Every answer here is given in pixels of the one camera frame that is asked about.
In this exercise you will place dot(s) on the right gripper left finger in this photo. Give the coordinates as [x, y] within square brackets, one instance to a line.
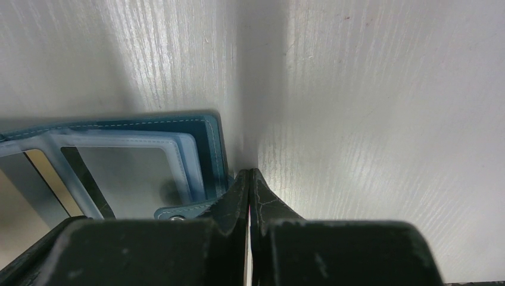
[209, 249]

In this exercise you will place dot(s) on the blue leather card holder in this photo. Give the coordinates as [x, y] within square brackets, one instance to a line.
[166, 168]

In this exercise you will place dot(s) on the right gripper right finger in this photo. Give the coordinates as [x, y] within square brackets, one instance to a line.
[290, 250]

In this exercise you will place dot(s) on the gold credit card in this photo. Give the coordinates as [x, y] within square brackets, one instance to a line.
[53, 180]

